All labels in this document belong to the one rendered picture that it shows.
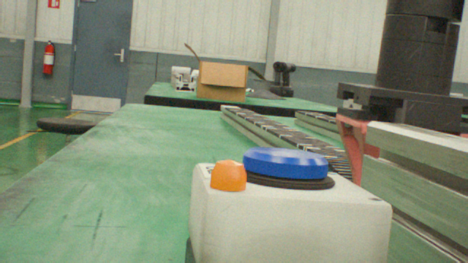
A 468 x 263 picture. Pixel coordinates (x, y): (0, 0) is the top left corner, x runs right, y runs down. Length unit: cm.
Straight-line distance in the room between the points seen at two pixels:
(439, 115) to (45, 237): 29
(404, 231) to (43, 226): 22
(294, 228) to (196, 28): 1120
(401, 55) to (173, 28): 1098
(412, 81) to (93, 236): 25
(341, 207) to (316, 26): 1150
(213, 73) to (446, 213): 230
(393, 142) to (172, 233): 15
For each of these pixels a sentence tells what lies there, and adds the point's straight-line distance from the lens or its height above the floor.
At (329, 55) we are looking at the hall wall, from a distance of 1175.
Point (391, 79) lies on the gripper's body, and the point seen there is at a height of 89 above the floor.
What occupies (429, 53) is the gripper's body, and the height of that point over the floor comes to 92.
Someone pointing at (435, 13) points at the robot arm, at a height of 94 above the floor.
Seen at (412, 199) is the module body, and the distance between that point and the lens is 36.
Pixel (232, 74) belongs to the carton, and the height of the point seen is 89.
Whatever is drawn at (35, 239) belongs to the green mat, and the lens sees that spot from 40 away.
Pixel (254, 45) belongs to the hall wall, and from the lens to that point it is 1151.
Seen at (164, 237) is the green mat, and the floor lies 78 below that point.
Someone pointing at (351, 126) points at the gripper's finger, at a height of 86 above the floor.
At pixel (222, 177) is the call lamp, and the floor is 85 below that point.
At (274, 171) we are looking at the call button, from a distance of 28.
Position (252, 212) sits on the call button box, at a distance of 26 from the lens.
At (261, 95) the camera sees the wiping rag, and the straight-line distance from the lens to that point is 335.
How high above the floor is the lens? 89
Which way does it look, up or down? 5 degrees down
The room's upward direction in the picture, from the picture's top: 5 degrees clockwise
